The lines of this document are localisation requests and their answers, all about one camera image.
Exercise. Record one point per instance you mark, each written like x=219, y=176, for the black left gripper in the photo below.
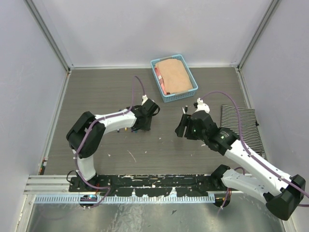
x=147, y=127

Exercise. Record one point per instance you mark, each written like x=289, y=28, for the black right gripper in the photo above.
x=186, y=121

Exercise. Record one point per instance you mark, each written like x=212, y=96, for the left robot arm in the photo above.
x=86, y=134

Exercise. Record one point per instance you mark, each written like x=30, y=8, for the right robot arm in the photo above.
x=279, y=191

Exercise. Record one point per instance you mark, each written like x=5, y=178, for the light blue perforated basket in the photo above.
x=182, y=95

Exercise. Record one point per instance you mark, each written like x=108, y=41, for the peach folded towel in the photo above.
x=173, y=77

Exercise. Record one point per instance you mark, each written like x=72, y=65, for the black white striped cloth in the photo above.
x=249, y=126

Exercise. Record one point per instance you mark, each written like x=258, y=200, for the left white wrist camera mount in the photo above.
x=144, y=99

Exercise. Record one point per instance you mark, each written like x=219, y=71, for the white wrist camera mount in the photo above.
x=200, y=105
x=144, y=99

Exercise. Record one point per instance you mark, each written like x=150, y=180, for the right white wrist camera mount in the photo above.
x=200, y=105

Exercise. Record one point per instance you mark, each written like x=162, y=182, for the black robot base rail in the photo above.
x=191, y=185

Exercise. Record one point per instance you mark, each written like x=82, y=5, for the light blue slotted cable duct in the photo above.
x=80, y=198

